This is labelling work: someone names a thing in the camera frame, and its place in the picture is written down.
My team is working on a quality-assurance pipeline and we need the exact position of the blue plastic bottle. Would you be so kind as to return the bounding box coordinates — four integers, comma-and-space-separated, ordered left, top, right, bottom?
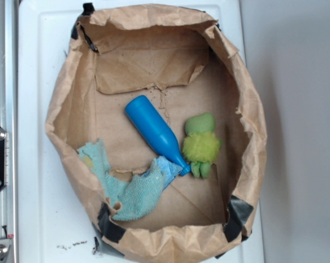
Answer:
125, 95, 191, 176

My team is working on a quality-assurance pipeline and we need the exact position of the blue sponge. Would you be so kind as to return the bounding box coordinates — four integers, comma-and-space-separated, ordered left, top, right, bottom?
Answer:
141, 156, 183, 190

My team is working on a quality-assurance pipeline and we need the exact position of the green plush toy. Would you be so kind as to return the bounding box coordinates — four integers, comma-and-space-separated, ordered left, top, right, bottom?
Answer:
182, 112, 223, 179

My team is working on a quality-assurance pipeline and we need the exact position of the light green terry cloth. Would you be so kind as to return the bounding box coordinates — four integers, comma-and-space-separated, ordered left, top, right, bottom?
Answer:
77, 139, 167, 221

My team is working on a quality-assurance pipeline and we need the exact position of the brown paper bag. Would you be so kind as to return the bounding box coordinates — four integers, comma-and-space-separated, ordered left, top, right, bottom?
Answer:
45, 4, 267, 262

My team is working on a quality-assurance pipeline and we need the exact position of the black tape strip right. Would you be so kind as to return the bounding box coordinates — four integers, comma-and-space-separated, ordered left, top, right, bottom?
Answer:
224, 195, 254, 242

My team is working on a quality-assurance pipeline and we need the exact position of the black tape strip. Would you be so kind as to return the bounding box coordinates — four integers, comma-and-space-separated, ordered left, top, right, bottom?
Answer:
224, 195, 254, 242
71, 3, 99, 53
93, 203, 126, 259

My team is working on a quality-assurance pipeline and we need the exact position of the black tape strip left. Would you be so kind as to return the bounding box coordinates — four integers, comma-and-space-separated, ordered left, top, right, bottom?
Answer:
93, 203, 126, 259

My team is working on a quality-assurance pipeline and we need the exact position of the black tape strip top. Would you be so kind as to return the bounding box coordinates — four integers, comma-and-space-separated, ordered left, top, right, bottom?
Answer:
71, 3, 99, 53

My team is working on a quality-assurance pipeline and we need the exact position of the aluminium frame rail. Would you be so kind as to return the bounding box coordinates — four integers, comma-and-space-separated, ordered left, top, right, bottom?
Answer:
0, 1, 19, 262

